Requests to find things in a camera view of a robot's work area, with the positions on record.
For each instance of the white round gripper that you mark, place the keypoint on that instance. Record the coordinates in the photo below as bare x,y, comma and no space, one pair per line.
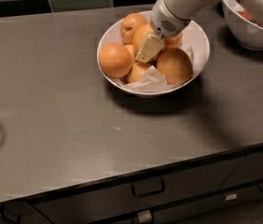
165,21

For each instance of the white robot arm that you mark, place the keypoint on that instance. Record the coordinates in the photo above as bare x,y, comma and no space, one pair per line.
187,9

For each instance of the small middle hidden orange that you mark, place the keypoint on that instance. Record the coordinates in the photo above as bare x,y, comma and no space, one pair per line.
132,53

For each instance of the white paper bowl liner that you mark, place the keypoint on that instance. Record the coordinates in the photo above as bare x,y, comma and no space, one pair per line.
173,68

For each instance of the large white fruit bowl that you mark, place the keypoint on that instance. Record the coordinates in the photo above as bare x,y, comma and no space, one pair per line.
194,43

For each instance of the white bowl with strawberries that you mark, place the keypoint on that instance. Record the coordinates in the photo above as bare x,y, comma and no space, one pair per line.
247,34

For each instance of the red strawberries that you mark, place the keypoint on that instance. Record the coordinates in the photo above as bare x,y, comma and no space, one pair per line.
248,17

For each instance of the right drawer front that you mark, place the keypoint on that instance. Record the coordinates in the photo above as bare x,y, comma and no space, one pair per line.
249,170

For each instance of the lower drawer with label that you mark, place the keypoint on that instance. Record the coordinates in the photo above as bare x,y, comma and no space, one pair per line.
189,207

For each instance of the upper drawer with black handle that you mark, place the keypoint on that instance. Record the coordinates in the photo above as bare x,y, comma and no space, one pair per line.
137,195

